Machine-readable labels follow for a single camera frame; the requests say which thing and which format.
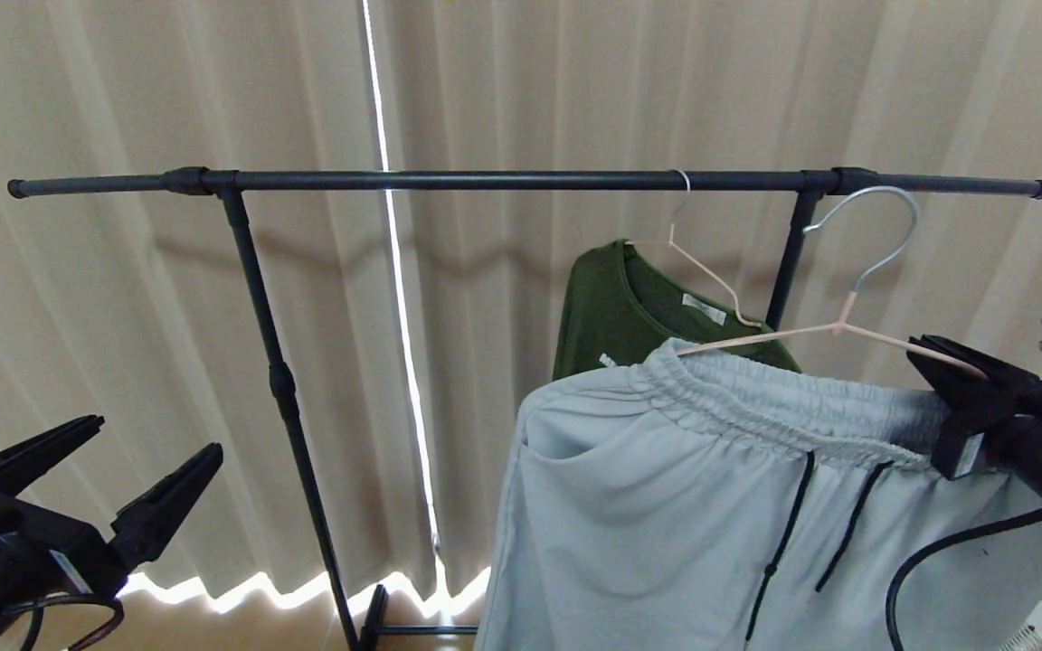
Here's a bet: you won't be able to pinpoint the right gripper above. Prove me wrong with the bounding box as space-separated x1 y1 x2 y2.
932 378 1042 545

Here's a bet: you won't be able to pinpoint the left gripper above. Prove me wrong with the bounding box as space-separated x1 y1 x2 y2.
0 414 225 636

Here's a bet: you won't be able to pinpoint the pink clothes hanger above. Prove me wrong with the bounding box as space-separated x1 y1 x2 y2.
675 185 990 381
625 169 763 329

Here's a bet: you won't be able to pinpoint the pale grey shorts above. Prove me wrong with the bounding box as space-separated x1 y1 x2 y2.
474 339 1042 651

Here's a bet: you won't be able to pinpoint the green printed shirt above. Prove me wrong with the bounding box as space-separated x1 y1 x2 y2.
553 240 802 382

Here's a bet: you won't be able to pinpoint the black clothes rack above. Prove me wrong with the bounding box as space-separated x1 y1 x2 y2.
7 165 1042 651

